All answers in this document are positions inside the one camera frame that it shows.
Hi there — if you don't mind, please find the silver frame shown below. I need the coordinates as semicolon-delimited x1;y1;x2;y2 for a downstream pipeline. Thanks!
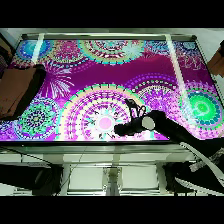
0;141;224;196

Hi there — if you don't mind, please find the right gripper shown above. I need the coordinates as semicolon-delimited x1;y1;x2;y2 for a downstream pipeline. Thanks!
113;117;146;137

